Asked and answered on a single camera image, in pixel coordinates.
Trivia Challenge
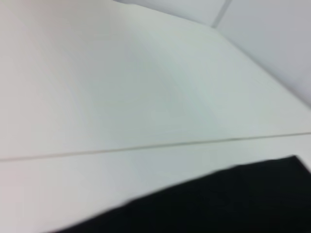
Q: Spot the black shirt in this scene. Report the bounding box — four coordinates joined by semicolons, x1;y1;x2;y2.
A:
57;155;311;233

